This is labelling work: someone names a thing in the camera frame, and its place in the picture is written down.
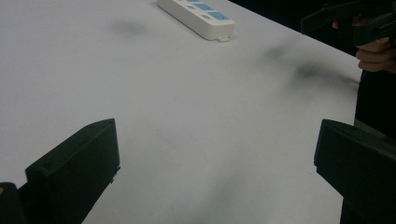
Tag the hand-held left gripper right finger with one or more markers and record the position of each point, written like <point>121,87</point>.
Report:
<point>358,165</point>

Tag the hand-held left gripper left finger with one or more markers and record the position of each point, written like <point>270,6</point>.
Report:
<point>74,168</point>

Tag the white power strip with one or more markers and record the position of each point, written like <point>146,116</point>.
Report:
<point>199,17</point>

